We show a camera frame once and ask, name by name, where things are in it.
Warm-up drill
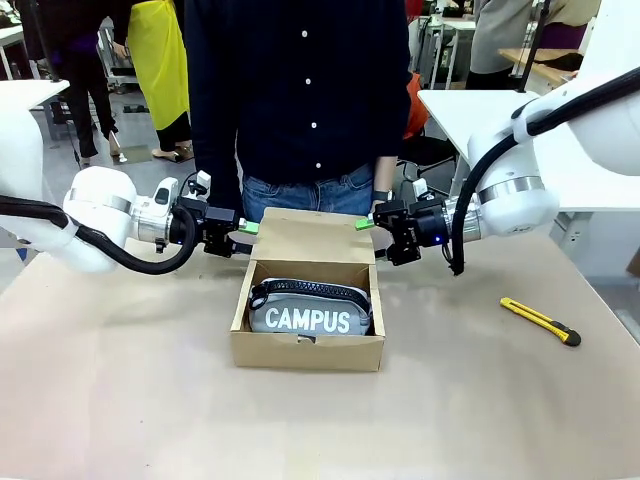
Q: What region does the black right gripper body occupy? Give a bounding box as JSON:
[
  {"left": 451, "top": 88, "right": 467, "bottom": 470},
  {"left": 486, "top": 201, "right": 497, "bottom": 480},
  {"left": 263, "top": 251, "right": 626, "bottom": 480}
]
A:
[{"left": 373, "top": 198, "right": 449, "bottom": 266}]

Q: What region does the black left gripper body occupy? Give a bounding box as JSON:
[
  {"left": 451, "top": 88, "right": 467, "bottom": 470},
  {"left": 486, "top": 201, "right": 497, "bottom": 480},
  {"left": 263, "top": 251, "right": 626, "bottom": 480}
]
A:
[{"left": 172, "top": 195, "right": 240, "bottom": 259}]

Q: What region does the grey CAMPUS pencil case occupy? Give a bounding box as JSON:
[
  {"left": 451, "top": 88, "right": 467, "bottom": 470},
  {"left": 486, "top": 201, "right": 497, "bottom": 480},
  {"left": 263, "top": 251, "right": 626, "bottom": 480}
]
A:
[{"left": 248, "top": 277, "right": 374, "bottom": 344}]

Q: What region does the brown cardboard box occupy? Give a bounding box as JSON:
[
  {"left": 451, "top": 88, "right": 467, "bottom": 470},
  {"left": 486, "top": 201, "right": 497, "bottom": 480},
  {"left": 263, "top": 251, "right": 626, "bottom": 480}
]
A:
[{"left": 229, "top": 207, "right": 387, "bottom": 373}]

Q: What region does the person's bare left forearm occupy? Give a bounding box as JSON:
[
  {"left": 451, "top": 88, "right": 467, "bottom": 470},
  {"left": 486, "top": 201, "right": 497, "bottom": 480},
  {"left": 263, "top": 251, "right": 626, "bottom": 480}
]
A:
[{"left": 374, "top": 155, "right": 399, "bottom": 191}]

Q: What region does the person's sleeved right forearm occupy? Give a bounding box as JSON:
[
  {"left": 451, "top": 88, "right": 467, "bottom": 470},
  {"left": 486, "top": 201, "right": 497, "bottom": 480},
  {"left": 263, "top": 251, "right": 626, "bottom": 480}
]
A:
[{"left": 192, "top": 139, "right": 245, "bottom": 211}]

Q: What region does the black office chair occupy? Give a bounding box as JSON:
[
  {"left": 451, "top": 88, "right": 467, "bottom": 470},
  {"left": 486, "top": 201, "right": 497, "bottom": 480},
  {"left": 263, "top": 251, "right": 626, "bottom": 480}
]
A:
[{"left": 397, "top": 134, "right": 459, "bottom": 201}]

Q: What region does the flat board on floor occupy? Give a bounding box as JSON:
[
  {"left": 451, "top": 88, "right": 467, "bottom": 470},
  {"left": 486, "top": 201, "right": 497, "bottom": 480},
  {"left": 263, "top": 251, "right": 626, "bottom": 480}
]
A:
[{"left": 112, "top": 144, "right": 152, "bottom": 165}]

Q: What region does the large white table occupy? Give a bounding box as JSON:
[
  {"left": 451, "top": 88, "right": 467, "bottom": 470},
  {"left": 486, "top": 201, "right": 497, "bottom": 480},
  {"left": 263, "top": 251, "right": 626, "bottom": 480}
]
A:
[{"left": 417, "top": 88, "right": 640, "bottom": 231}]

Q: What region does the orange jacket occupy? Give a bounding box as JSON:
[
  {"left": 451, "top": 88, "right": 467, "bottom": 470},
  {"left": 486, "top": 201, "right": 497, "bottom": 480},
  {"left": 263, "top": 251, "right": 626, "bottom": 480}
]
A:
[{"left": 403, "top": 72, "right": 430, "bottom": 141}]

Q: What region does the person in dark shirt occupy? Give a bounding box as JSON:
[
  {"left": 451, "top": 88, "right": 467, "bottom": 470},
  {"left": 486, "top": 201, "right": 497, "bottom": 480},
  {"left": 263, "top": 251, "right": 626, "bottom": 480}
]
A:
[{"left": 183, "top": 0, "right": 412, "bottom": 226}]

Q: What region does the yellow utility knife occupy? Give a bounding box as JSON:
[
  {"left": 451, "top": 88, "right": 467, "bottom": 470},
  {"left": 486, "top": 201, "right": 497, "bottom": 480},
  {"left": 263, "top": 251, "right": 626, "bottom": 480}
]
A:
[{"left": 499, "top": 297, "right": 583, "bottom": 348}]

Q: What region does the person in yellow apron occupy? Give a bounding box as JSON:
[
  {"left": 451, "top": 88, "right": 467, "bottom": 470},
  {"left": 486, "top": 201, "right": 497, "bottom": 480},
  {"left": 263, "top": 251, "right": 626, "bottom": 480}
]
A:
[{"left": 113, "top": 0, "right": 193, "bottom": 162}]

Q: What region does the person in grey sweater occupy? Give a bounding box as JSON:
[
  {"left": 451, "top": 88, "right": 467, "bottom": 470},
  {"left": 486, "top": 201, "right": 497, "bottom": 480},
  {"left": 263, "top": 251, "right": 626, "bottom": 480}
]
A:
[{"left": 467, "top": 0, "right": 601, "bottom": 91}]

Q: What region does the person in dark clothes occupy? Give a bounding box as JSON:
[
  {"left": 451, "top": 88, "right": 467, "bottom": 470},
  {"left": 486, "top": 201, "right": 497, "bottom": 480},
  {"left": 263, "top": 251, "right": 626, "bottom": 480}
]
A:
[{"left": 19, "top": 0, "right": 122, "bottom": 161}]

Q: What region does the wooden workbench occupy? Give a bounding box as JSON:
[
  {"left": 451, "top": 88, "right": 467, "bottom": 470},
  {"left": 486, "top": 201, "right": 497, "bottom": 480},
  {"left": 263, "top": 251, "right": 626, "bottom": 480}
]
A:
[{"left": 498, "top": 47, "right": 585, "bottom": 91}]

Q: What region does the small white table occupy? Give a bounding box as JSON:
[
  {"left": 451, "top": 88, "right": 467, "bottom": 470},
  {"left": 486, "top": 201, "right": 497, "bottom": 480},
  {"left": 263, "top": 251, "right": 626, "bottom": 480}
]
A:
[{"left": 27, "top": 79, "right": 71, "bottom": 112}]

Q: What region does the black pole stand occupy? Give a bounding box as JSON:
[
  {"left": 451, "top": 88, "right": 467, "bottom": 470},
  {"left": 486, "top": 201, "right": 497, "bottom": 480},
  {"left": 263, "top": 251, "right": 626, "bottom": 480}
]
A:
[
  {"left": 514, "top": 0, "right": 552, "bottom": 94},
  {"left": 29, "top": 0, "right": 65, "bottom": 85}
]

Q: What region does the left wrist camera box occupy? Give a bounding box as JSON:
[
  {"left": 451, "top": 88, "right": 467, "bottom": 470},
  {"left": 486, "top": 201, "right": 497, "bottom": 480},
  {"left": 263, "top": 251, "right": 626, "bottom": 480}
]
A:
[{"left": 187, "top": 170, "right": 212, "bottom": 200}]

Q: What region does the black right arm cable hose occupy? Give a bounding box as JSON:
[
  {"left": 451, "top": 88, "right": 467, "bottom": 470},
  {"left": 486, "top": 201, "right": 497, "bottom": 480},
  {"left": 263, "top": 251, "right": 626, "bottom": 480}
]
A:
[{"left": 442, "top": 69, "right": 640, "bottom": 277}]

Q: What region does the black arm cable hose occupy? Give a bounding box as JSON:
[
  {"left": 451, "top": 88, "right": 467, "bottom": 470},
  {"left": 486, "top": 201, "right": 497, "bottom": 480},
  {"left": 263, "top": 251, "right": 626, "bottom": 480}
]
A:
[
  {"left": 442, "top": 69, "right": 640, "bottom": 277},
  {"left": 0, "top": 194, "right": 195, "bottom": 275}
]

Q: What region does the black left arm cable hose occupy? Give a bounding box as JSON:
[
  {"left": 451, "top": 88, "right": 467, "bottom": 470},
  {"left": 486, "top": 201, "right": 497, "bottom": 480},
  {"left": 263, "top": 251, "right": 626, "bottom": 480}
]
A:
[{"left": 0, "top": 194, "right": 195, "bottom": 275}]

